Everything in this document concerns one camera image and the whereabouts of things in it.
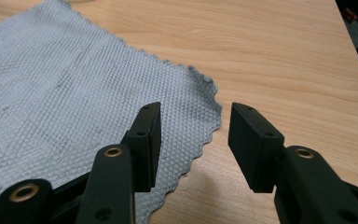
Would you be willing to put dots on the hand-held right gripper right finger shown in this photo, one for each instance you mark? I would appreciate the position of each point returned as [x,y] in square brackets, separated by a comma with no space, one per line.
[254,146]

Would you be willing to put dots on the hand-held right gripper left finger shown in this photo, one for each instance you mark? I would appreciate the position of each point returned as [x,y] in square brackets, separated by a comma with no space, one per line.
[144,146]

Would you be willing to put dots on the grey textured cleaning cloth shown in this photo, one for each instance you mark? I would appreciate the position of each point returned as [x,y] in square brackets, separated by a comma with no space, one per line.
[74,102]

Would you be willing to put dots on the small red object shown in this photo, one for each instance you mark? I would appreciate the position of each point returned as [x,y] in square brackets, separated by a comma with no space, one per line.
[350,15]

